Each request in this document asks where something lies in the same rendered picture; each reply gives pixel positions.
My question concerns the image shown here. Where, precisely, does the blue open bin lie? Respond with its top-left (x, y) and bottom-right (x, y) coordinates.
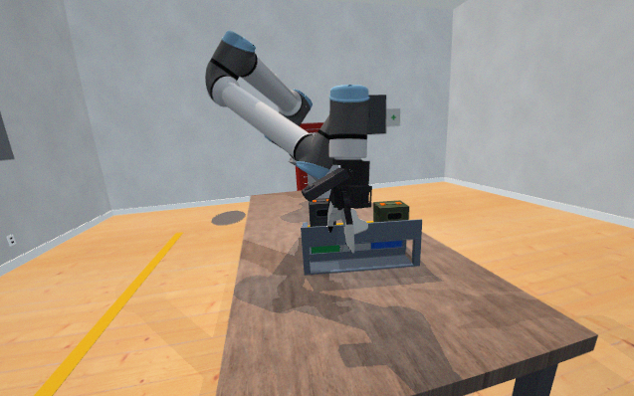
top-left (371, 241), bottom-right (402, 249)

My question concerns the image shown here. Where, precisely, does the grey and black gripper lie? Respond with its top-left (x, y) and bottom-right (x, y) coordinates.
top-left (327, 159), bottom-right (372, 253)

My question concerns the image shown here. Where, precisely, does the green bin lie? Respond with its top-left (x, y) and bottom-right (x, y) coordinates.
top-left (312, 246), bottom-right (339, 254)

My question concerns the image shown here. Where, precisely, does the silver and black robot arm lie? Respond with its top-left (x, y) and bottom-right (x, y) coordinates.
top-left (205, 31), bottom-right (369, 201)

